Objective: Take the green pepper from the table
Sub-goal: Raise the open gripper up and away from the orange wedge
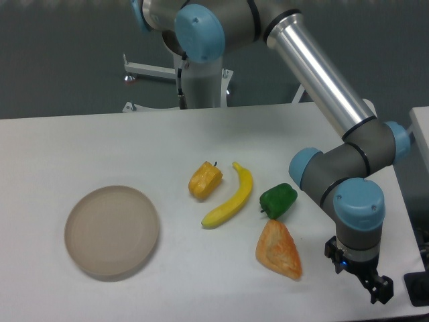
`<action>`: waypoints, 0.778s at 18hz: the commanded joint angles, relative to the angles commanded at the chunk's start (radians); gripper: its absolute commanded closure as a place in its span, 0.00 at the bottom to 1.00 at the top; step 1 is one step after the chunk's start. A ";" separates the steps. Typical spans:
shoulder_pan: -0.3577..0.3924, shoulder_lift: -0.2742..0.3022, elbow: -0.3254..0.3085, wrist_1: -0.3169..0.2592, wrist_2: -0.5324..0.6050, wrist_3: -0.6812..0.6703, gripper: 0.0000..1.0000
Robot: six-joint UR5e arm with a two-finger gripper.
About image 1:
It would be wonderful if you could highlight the white table at right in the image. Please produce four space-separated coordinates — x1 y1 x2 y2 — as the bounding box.
410 106 429 159

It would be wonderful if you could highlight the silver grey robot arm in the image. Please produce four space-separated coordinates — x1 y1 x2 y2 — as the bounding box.
131 1 410 303

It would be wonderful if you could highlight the green toy bell pepper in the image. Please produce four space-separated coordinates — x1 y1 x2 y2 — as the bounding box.
259 183 298 219

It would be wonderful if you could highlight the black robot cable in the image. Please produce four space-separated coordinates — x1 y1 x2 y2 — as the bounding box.
176 50 188 110

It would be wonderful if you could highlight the yellow toy bell pepper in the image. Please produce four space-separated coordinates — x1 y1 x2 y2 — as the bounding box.
188 161 223 201

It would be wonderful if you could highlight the yellow toy banana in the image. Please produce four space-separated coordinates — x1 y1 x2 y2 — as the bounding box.
201 162 253 229

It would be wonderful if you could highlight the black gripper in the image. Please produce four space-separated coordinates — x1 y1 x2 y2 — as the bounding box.
324 236 393 305

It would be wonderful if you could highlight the black device at right edge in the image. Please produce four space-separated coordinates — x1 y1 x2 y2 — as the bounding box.
403 214 429 307

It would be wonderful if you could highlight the orange toy pastry wedge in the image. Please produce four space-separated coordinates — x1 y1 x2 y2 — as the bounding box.
255 219 302 280

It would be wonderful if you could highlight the beige round plate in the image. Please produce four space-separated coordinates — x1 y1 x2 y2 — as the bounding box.
64 186 160 281

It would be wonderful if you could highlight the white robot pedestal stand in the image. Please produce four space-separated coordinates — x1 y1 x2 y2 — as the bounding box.
121 53 312 113

